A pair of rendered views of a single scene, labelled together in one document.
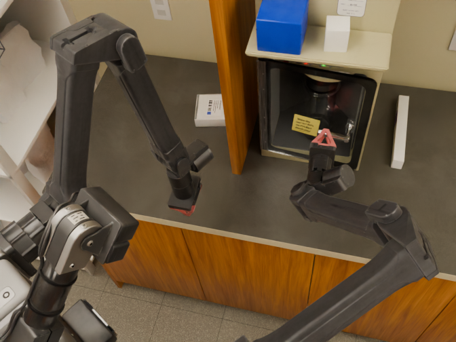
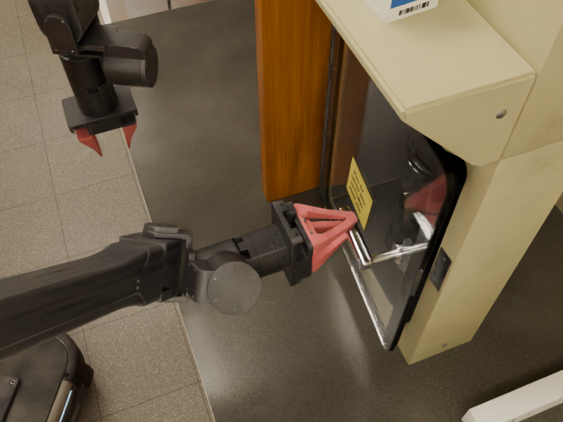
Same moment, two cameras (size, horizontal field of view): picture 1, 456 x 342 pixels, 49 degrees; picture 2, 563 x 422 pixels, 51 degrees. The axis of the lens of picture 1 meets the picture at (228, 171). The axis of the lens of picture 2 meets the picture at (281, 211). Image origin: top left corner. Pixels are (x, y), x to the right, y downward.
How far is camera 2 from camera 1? 87 cm
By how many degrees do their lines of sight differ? 27
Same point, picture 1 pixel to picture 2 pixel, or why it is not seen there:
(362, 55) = (402, 52)
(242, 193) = (236, 223)
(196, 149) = (121, 42)
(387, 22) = (539, 26)
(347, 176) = (230, 287)
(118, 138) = (223, 44)
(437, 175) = not seen: outside the picture
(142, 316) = not seen: hidden behind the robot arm
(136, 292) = not seen: hidden behind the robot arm
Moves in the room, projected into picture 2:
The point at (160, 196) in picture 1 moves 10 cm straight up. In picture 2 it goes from (165, 134) to (156, 96)
